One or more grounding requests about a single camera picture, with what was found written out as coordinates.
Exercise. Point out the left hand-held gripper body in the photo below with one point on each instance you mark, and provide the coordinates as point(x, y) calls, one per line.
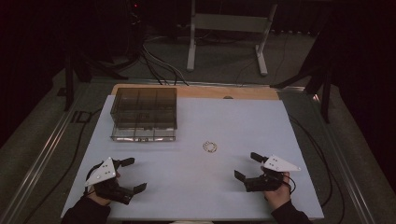
point(102, 174)

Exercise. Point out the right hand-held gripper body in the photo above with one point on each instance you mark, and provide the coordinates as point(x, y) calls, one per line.
point(274, 169)

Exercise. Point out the dark transparent drawer box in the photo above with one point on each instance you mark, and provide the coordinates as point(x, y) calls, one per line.
point(144, 113)

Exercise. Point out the person's left hand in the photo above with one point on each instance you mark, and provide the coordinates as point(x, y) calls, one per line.
point(104, 199)

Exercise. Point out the person's right hand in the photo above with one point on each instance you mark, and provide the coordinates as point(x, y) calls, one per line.
point(278, 196)

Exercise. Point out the black metal stand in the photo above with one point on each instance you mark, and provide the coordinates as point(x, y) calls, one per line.
point(77, 70)
point(319, 74)

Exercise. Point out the white metal stand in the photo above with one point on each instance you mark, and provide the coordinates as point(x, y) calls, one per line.
point(229, 23)

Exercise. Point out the aluminium floor rail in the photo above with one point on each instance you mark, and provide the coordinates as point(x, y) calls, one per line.
point(40, 155)
point(339, 155)

